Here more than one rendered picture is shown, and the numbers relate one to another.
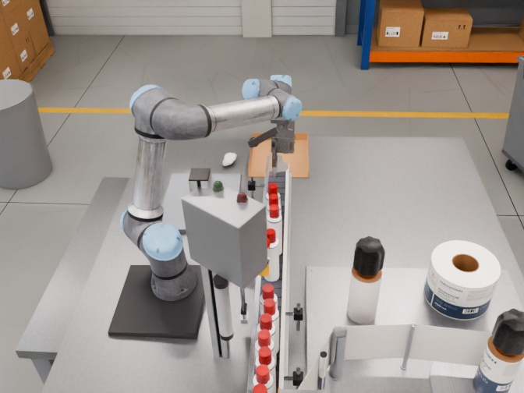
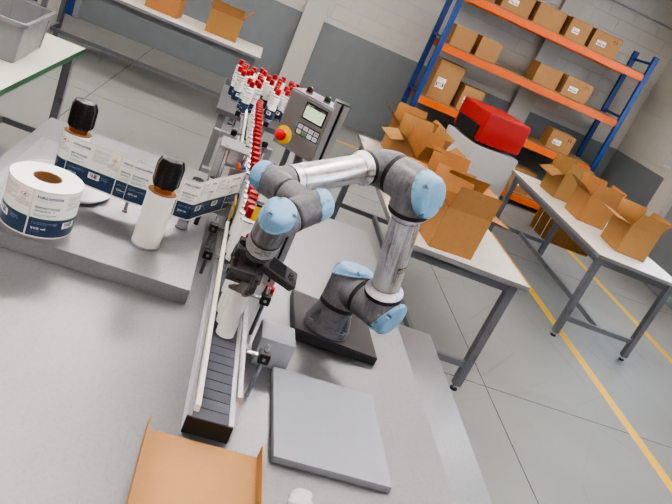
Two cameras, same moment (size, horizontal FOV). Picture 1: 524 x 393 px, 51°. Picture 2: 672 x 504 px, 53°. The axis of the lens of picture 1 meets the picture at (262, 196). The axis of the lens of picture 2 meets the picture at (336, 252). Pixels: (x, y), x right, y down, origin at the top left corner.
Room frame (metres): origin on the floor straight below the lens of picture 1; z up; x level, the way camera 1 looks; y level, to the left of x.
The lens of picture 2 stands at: (3.06, -0.38, 1.84)
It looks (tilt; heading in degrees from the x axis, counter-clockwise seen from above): 21 degrees down; 161
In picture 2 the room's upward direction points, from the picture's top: 25 degrees clockwise
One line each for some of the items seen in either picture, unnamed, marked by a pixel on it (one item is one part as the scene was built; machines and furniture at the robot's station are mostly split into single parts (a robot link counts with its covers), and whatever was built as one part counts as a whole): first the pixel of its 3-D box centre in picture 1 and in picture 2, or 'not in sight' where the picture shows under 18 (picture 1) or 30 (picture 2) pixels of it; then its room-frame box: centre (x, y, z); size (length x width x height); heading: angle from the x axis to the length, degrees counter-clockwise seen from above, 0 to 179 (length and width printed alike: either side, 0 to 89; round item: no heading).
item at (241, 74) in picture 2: not in sight; (273, 94); (-1.43, 0.29, 0.98); 0.57 x 0.46 x 0.21; 86
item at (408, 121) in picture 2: not in sight; (411, 146); (-1.54, 1.38, 0.97); 0.46 x 0.44 x 0.37; 179
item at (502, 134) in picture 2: not in sight; (472, 161); (-3.90, 3.03, 0.61); 0.70 x 0.60 x 1.22; 6
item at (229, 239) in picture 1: (227, 232); (309, 125); (0.93, 0.08, 1.38); 0.17 x 0.10 x 0.19; 51
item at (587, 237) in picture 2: not in sight; (564, 255); (-2.24, 3.52, 0.39); 2.20 x 0.80 x 0.78; 174
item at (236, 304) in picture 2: (273, 208); (236, 303); (1.49, -0.04, 0.98); 0.05 x 0.05 x 0.20
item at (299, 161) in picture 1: (279, 154); (198, 487); (2.02, -0.09, 0.85); 0.30 x 0.26 x 0.04; 176
